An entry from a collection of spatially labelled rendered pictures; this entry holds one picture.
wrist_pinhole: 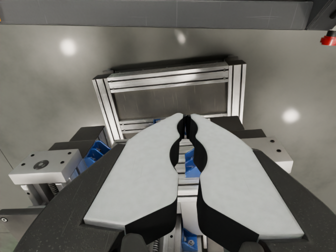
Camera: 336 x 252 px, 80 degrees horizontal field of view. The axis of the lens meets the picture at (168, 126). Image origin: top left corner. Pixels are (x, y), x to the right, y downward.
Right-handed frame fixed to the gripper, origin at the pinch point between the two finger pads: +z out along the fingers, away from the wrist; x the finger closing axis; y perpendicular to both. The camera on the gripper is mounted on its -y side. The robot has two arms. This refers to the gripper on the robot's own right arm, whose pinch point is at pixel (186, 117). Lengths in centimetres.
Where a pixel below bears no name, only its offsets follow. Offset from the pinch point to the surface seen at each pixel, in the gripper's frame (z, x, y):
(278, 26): 25.7, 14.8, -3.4
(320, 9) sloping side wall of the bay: 23.6, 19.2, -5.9
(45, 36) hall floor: 121, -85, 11
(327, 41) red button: 39, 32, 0
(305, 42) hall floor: 121, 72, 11
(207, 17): 25.7, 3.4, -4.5
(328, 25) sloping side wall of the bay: 25.0, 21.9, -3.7
